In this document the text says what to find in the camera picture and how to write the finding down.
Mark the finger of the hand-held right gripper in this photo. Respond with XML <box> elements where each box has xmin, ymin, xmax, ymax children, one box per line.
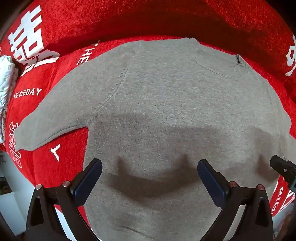
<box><xmin>270</xmin><ymin>155</ymin><xmax>296</xmax><ymax>193</ymax></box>

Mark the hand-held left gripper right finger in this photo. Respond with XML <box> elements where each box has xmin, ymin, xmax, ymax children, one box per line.
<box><xmin>197</xmin><ymin>159</ymin><xmax>274</xmax><ymax>241</ymax></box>

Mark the grey sweater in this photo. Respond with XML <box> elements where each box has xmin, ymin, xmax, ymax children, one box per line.
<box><xmin>14</xmin><ymin>38</ymin><xmax>296</xmax><ymax>241</ymax></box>

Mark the red printed blanket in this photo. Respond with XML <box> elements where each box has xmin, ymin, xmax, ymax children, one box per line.
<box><xmin>0</xmin><ymin>0</ymin><xmax>296</xmax><ymax>232</ymax></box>

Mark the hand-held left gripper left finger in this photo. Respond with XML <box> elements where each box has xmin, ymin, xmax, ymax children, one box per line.
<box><xmin>25</xmin><ymin>158</ymin><xmax>103</xmax><ymax>241</ymax></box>

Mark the white patterned cloth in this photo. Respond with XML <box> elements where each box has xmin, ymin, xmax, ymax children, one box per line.
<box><xmin>0</xmin><ymin>55</ymin><xmax>19</xmax><ymax>144</ymax></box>

